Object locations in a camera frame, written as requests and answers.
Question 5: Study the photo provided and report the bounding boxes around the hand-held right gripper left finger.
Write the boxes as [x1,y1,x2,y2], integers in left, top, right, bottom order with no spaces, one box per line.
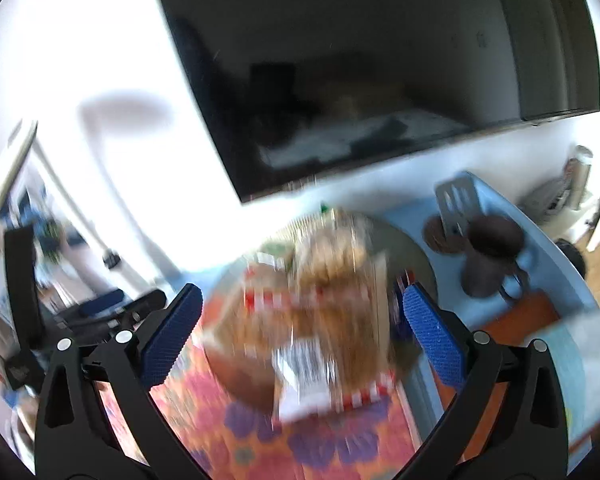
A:
[32,282,206,480]

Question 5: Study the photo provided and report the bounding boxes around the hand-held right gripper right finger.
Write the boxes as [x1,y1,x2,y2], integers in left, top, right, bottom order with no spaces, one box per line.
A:
[395,281,568,480]

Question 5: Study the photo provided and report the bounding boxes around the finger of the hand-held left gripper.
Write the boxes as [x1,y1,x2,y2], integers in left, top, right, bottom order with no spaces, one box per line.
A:
[72,289,169,347]
[54,288,126,330]

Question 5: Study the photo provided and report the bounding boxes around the gold ribbed bowl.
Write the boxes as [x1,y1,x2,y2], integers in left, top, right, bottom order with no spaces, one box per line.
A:
[204,211,439,412]

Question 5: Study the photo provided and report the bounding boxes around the red white striped snack packet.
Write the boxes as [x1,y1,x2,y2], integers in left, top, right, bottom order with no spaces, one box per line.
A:
[244,220,399,424]

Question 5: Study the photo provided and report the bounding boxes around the blue white artificial flowers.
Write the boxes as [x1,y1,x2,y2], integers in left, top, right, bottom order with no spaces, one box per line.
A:
[27,184,83,263]

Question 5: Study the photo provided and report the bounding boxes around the round brown coaster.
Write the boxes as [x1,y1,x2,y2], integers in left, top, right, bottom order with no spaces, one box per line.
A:
[423,214,469,254]

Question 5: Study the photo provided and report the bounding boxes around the orange flat board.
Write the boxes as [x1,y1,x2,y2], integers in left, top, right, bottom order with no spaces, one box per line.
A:
[480,291,562,347]

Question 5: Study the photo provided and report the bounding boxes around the dark brown mug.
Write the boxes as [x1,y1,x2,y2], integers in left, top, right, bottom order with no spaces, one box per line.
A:
[461,214,532,300]

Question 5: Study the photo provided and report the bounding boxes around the floral woven tablecloth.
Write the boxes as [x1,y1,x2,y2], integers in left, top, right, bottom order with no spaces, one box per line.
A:
[94,337,423,480]

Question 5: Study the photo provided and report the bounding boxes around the silver can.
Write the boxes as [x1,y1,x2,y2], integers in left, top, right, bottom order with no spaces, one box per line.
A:
[561,144,594,212]

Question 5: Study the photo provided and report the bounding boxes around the black flat screen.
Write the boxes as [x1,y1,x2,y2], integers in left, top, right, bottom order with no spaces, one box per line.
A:
[149,0,600,204]

